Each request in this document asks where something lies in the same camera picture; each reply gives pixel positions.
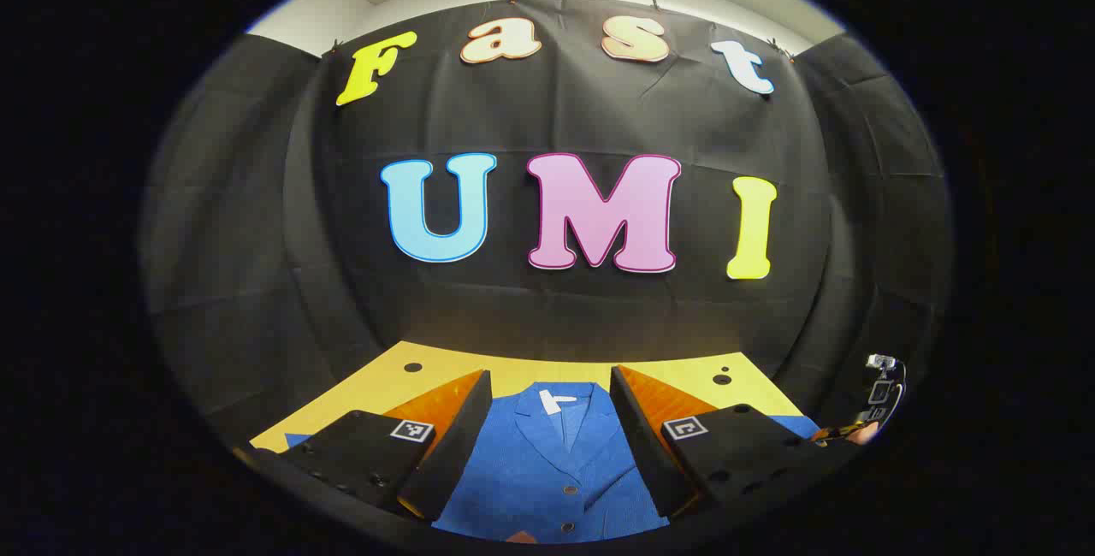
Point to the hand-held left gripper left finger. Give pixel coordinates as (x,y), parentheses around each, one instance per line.
(453,445)

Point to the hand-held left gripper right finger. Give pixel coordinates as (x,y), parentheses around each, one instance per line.
(642,445)

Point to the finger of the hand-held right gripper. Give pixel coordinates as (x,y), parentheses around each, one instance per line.
(834,433)

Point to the blue shirt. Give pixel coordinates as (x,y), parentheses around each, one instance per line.
(547,470)

